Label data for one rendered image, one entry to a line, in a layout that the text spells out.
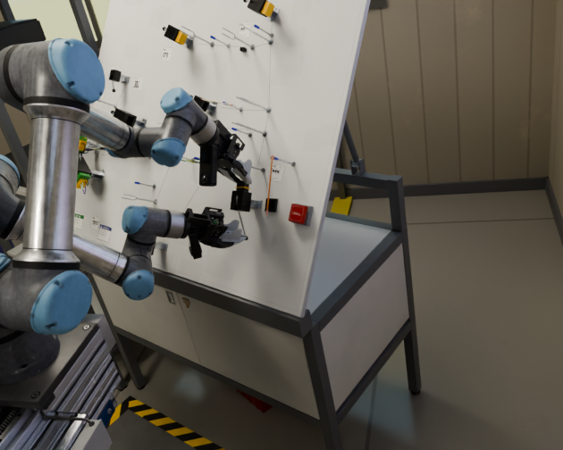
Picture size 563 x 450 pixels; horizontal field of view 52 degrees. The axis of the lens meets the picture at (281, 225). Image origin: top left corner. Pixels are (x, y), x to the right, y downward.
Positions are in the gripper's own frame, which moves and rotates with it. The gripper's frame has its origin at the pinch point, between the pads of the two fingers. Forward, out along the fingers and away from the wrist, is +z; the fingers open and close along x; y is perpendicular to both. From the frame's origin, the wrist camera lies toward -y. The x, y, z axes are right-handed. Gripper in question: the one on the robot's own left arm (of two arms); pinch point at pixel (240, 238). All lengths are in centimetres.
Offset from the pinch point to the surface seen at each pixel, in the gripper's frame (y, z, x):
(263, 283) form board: -5.5, 6.6, -11.9
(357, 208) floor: -81, 167, 125
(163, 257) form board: -32.0, -8.2, 19.1
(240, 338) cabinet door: -36.3, 15.0, -10.0
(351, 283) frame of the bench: -0.2, 35.9, -13.6
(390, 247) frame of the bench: 6, 55, -1
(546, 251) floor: -13, 203, 32
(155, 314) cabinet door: -67, 2, 22
